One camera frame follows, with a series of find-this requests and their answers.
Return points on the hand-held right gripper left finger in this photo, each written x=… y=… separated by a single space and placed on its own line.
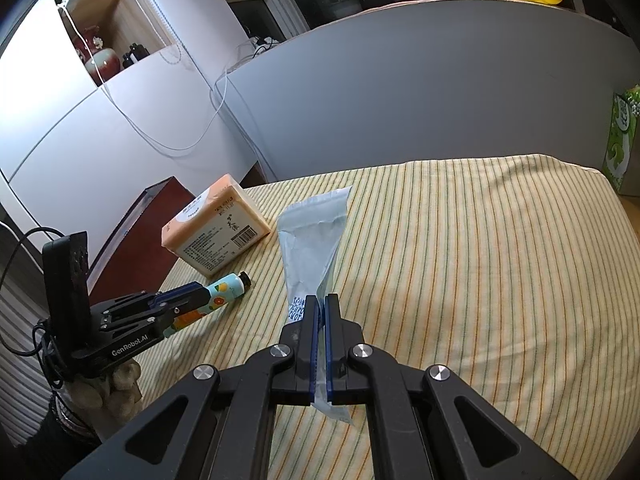
x=312 y=345

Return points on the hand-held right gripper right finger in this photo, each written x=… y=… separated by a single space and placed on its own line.
x=331 y=345

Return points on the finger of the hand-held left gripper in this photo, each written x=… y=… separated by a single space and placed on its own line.
x=192 y=301
x=176 y=291

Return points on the patterned hand cream tube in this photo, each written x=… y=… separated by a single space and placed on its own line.
x=226 y=292

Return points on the pale translucent plastic packet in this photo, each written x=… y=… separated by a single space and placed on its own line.
x=310 y=250

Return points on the person's left forearm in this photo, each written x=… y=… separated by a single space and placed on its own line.
x=65 y=427

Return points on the person's left hand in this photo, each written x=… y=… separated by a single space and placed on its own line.
x=117 y=392

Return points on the orange tissue pack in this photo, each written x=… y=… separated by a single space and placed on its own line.
x=215 y=230

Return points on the striped table cloth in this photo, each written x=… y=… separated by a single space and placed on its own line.
x=475 y=270

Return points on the small black bottles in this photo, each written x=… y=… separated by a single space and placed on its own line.
x=136 y=55

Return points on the red ceramic vase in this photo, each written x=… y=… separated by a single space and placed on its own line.
x=102 y=62

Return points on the power strip with plugs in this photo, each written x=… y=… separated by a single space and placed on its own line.
x=265 y=44

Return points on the grey partition panel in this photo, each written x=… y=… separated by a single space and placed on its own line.
x=425 y=85

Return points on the dark window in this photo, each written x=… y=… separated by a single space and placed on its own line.
x=252 y=17

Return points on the green tissue box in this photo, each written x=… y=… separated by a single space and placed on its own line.
x=622 y=145

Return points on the wooden wall shelf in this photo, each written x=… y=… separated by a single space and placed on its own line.
x=125 y=10

